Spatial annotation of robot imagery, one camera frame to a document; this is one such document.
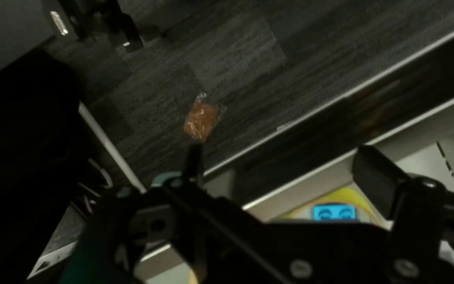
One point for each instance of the small blue block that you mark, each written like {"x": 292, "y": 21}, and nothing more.
{"x": 335, "y": 213}

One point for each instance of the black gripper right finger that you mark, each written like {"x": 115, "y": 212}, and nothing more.
{"x": 410, "y": 221}

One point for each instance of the yellow tape roll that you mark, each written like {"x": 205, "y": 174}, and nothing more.
{"x": 366, "y": 207}

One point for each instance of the orange plastic packet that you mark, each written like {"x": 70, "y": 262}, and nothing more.
{"x": 202, "y": 120}

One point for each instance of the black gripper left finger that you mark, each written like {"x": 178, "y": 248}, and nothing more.
{"x": 212, "y": 221}

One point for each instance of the open grey metal drawer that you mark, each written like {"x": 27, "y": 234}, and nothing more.
{"x": 342, "y": 115}

